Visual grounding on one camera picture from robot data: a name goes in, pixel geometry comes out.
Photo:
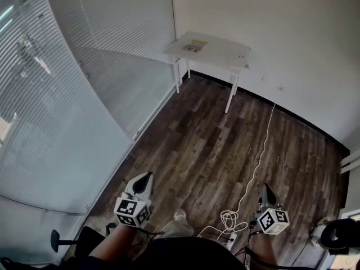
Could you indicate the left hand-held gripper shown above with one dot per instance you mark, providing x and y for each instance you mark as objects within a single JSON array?
[{"x": 131, "y": 209}]

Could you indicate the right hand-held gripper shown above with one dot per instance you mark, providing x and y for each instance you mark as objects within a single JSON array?
[{"x": 273, "y": 220}]

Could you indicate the white book with yellow label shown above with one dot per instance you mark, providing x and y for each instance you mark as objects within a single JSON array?
[{"x": 195, "y": 45}]

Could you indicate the person's left forearm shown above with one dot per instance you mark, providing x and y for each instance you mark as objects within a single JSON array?
[{"x": 116, "y": 244}]

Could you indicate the person's right forearm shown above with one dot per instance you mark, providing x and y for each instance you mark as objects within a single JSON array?
[{"x": 263, "y": 248}]

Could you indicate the person's light shoe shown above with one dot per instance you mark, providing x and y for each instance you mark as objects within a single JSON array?
[{"x": 180, "y": 214}]

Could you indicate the person's leg in beige trousers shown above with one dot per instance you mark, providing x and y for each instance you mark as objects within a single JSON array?
[{"x": 177, "y": 228}]

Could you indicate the white power strip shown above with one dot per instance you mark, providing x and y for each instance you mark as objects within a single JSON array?
[{"x": 231, "y": 239}]

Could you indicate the small white device box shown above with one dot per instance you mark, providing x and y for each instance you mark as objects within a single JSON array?
[{"x": 316, "y": 234}]

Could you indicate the person's dark shirt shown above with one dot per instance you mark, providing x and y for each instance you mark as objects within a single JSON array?
[{"x": 191, "y": 254}]

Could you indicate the black office chair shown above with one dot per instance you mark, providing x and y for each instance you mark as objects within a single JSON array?
[{"x": 84, "y": 243}]

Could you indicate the black padded headset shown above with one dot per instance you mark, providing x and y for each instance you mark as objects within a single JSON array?
[{"x": 340, "y": 236}]

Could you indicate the white table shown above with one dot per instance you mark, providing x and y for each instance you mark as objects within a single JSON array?
[{"x": 213, "y": 48}]

